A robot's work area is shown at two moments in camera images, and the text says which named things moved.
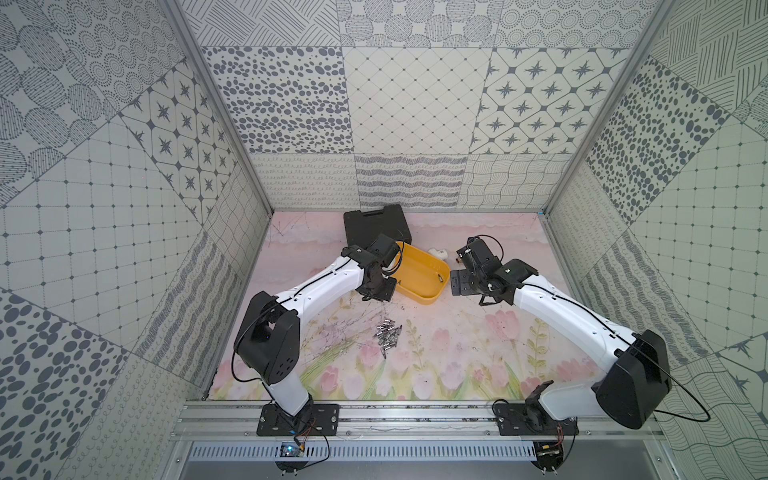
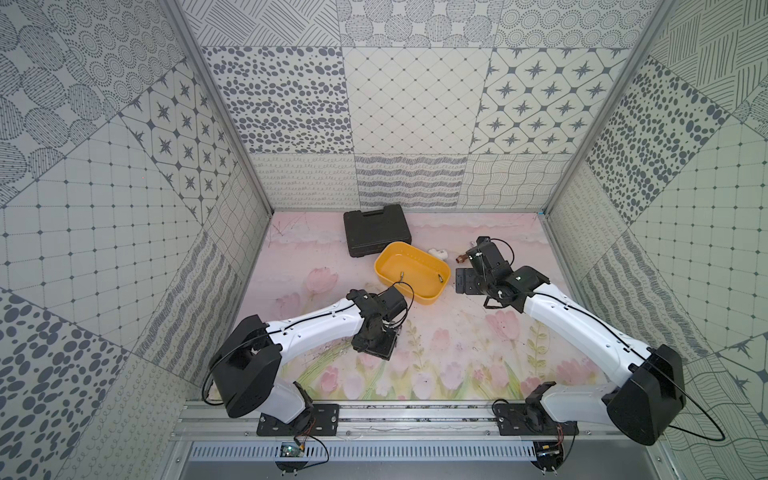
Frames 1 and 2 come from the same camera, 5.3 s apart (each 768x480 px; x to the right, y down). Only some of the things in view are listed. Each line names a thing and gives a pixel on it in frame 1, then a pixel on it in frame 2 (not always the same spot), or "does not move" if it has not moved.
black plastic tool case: [364, 228] does not move
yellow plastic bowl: [422, 279] does not move
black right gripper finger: [461, 284] does not move
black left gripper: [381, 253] → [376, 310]
